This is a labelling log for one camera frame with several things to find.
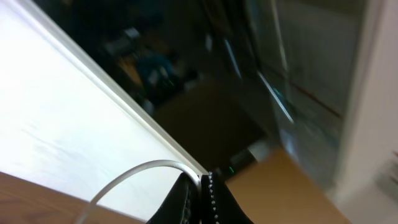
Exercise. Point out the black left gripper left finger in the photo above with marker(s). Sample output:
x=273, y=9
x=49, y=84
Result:
x=181, y=205

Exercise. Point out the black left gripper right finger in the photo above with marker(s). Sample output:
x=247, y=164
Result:
x=218, y=206

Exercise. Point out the white partition board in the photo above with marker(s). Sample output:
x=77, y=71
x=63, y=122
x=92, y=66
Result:
x=65, y=124

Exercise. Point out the glass door panel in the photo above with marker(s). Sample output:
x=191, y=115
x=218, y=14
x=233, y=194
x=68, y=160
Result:
x=307, y=53

